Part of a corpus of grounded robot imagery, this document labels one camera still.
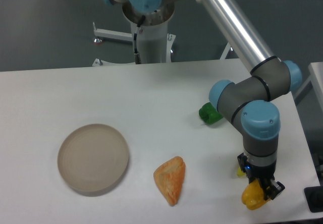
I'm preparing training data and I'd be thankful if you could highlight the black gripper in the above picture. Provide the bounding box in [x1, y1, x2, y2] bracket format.
[237, 153, 285, 201]

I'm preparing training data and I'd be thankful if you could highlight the yellow pepper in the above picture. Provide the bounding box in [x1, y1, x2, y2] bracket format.
[241, 179, 269, 210]

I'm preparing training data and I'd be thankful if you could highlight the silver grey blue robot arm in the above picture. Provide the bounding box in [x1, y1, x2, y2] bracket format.
[104, 0, 302, 200]

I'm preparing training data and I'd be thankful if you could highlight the green pepper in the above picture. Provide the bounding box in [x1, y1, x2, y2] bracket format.
[198, 102, 223, 125]

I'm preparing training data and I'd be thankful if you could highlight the beige round plate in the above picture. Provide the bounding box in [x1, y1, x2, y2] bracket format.
[57, 124, 129, 196]

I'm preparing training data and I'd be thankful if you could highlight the white side table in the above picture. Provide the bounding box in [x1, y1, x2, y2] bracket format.
[294, 62, 323, 184]

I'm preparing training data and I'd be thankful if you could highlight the black device at right edge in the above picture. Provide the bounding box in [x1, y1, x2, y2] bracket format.
[304, 186, 322, 213]

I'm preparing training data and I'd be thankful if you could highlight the orange triangular bread pastry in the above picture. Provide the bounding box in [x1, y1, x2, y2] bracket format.
[153, 156, 186, 206]

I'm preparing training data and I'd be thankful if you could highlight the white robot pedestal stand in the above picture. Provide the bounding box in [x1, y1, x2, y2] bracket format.
[91, 2, 177, 67]

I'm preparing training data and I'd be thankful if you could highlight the black cable on pedestal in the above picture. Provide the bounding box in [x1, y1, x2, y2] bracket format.
[133, 15, 146, 65]

